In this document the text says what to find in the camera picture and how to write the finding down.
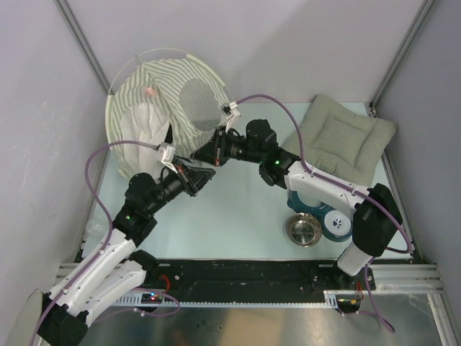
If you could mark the striped green white pet tent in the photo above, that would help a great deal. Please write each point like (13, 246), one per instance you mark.
(147, 123)

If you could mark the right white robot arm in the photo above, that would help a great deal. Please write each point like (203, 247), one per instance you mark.
(372, 210)

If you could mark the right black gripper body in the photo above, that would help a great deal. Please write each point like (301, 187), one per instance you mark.
(236, 148)

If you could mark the white slotted cable duct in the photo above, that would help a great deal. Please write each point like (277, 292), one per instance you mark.
(138, 300)

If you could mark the green checked cushion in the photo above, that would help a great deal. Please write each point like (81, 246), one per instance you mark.
(341, 142)

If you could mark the stainless steel bowl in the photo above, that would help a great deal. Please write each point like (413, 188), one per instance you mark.
(303, 229)

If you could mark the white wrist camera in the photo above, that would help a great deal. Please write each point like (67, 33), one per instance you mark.
(232, 114)
(165, 154)

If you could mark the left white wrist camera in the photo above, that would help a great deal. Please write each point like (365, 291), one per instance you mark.
(165, 154)

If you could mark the teal double bowl stand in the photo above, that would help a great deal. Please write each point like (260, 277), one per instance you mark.
(335, 225)

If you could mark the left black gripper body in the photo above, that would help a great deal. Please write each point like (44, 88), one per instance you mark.
(170, 185)

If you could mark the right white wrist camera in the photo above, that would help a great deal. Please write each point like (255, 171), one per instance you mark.
(232, 114)

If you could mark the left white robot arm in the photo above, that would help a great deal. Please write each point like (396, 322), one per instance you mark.
(116, 265)

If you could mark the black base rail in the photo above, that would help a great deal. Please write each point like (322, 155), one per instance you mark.
(252, 281)

